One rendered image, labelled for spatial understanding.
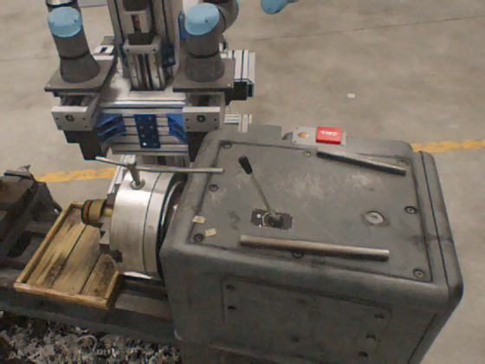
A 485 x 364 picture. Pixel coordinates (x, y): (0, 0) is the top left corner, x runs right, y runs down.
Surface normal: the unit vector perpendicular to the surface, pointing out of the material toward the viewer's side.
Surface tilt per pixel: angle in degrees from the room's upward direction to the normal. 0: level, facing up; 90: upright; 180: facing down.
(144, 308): 0
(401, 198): 0
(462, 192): 0
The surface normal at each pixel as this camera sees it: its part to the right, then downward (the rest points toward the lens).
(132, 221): -0.22, -0.09
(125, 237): -0.25, 0.18
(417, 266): -0.08, -0.73
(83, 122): -0.11, 0.69
